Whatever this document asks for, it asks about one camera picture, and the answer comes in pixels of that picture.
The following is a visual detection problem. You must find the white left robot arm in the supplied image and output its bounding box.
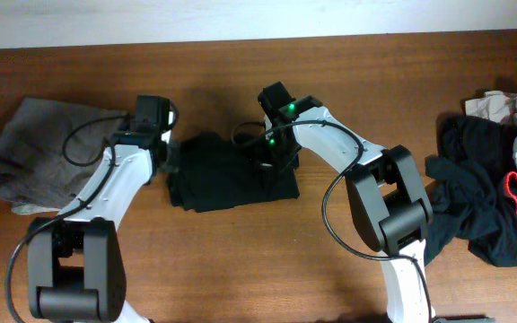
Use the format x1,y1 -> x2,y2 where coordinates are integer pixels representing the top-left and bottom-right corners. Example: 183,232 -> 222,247
18,95 -> 180,322

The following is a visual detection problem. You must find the dark teal black garment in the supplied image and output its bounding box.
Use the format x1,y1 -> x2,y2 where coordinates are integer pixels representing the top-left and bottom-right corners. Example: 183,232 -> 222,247
425,115 -> 517,267

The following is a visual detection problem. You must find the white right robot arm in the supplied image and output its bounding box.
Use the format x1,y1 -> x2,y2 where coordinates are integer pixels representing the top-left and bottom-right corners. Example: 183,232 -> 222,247
258,82 -> 435,322

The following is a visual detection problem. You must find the grey folded shirt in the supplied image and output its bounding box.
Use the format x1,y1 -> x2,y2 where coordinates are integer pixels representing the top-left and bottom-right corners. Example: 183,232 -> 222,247
0,98 -> 126,215

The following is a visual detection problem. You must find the black logo t-shirt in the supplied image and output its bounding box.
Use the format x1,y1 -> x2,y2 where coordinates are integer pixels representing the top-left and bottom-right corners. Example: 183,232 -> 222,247
166,132 -> 300,213

